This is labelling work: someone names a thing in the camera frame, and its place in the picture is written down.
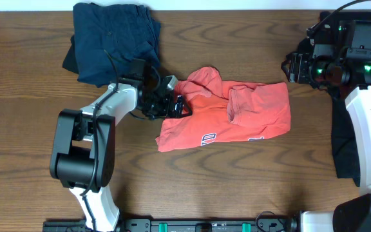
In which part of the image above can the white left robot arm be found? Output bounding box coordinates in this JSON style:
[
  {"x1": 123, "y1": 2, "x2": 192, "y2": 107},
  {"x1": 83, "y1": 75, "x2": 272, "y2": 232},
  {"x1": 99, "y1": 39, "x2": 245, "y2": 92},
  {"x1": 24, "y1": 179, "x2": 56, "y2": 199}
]
[{"x1": 50, "y1": 83, "x2": 138, "y2": 231}]

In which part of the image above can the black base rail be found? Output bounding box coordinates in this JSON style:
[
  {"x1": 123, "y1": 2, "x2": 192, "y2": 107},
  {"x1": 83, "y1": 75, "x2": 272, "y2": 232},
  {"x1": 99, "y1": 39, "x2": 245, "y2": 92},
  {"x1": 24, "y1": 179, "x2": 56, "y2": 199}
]
[{"x1": 42, "y1": 216, "x2": 301, "y2": 232}]

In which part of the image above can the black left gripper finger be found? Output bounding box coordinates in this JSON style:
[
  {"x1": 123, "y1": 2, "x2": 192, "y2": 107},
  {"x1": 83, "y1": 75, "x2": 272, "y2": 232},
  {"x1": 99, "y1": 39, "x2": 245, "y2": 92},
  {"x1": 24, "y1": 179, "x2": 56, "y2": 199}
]
[
  {"x1": 174, "y1": 95, "x2": 193, "y2": 113},
  {"x1": 167, "y1": 110, "x2": 193, "y2": 119}
]

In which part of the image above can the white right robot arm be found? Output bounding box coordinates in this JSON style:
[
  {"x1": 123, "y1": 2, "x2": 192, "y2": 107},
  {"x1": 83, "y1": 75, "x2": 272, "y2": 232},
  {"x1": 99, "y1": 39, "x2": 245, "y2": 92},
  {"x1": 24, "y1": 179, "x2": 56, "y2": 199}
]
[{"x1": 281, "y1": 52, "x2": 371, "y2": 231}]

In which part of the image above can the red t-shirt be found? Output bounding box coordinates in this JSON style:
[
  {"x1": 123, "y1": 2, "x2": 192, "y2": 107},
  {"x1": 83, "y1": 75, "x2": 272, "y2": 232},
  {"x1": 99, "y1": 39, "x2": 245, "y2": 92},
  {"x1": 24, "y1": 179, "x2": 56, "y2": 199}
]
[{"x1": 156, "y1": 67, "x2": 291, "y2": 152}]

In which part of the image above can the black t-shirt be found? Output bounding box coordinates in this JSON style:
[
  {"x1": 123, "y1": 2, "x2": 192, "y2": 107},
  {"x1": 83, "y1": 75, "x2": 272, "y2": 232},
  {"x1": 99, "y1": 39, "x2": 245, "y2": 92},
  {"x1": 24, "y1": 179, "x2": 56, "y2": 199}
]
[{"x1": 295, "y1": 12, "x2": 371, "y2": 186}]

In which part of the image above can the folded navy blue garment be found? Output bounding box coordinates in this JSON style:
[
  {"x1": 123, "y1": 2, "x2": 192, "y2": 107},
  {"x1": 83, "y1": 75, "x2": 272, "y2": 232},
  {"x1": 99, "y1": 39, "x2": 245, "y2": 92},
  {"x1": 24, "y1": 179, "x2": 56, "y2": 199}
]
[{"x1": 62, "y1": 3, "x2": 161, "y2": 88}]

